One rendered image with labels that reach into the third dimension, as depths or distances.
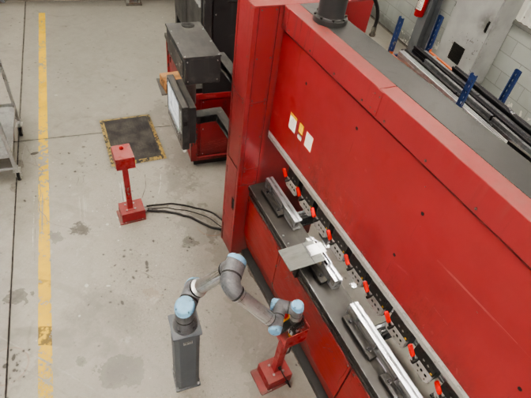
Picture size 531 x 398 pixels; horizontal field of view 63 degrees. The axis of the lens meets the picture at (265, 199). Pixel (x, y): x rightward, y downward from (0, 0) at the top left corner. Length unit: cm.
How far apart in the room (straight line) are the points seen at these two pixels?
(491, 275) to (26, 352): 317
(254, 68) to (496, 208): 173
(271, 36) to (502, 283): 187
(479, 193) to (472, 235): 19
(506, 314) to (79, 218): 372
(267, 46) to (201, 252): 209
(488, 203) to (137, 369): 272
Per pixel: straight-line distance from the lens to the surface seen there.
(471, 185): 181
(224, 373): 356
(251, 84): 294
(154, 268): 406
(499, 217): 177
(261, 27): 278
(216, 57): 293
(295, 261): 290
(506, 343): 199
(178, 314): 266
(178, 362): 311
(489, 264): 188
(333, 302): 293
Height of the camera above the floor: 326
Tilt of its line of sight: 44 degrees down
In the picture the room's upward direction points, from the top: 9 degrees clockwise
